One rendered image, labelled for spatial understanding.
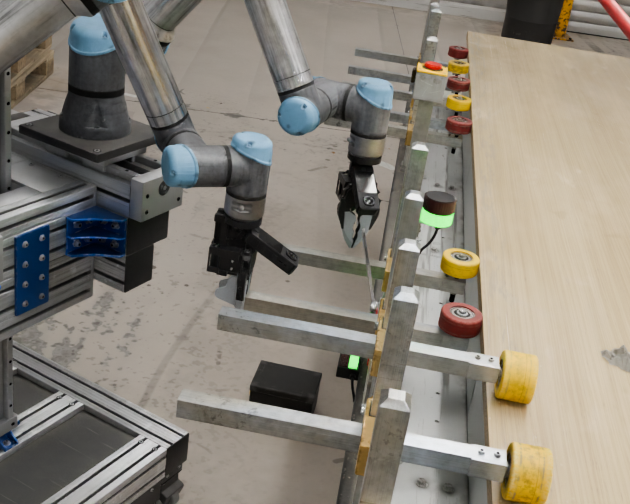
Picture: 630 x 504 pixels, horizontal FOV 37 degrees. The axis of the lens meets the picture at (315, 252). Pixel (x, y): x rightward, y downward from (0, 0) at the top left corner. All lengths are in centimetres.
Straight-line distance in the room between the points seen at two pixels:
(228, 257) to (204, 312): 171
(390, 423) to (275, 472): 172
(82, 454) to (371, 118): 112
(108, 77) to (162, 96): 29
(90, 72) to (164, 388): 133
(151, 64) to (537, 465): 93
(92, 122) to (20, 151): 23
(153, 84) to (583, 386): 91
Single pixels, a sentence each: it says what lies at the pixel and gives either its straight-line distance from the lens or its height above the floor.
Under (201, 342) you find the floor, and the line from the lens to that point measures 327.
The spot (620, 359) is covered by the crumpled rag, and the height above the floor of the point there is 91.
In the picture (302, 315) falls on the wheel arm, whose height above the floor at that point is 84.
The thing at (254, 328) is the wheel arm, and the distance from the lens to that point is 154.
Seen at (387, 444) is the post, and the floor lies 111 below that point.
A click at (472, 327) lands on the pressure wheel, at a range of 176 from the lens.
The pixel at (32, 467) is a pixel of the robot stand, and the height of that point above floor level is 21.
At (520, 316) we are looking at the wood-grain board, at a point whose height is 90.
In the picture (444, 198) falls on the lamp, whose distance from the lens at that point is 172.
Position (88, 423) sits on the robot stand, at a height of 21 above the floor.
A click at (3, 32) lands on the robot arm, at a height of 136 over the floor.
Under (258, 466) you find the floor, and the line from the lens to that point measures 276.
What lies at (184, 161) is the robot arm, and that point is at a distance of 163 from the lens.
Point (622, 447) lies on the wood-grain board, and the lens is 155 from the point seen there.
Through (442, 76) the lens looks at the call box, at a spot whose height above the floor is 121.
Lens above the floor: 174
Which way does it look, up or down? 26 degrees down
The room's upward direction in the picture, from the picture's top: 9 degrees clockwise
